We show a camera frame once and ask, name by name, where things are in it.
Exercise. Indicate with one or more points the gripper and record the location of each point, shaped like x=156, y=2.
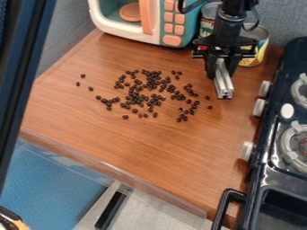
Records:
x=228, y=33

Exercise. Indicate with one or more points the silver metal bar tool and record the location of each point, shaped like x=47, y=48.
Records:
x=223, y=82

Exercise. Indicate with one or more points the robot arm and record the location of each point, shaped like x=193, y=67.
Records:
x=234, y=6

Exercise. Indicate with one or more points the pile of black bits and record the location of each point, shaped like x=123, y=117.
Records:
x=148, y=92

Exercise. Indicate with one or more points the yellow and teal can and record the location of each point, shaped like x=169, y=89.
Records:
x=258, y=49

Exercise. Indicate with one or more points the green and red can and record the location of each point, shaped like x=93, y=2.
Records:
x=208, y=22

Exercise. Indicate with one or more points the toy microwave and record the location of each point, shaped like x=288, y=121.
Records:
x=154, y=19

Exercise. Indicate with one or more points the toy stove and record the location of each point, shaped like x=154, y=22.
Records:
x=280, y=143

